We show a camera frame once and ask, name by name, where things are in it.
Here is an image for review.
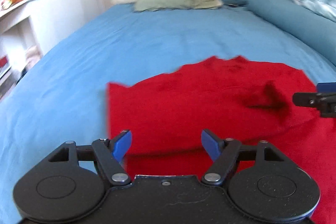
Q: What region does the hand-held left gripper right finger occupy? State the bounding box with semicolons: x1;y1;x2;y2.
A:
201;129;288;186

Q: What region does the blue bed sheet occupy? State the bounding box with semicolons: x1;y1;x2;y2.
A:
0;2;336;224

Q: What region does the green patterned pillow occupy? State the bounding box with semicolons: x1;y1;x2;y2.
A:
133;0;223;12

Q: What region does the red garment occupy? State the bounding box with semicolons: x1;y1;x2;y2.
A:
106;55;336;224

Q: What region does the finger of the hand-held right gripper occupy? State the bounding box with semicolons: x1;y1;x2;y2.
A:
292;82;336;118

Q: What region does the white shelf unit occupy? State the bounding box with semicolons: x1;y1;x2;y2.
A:
0;0;49;98

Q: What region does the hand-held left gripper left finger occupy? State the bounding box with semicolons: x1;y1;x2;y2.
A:
48;130;132;186

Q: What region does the light blue blanket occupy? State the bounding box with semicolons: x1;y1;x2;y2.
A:
292;0;336;22

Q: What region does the teal bolster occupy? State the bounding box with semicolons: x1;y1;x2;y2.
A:
247;0;336;67

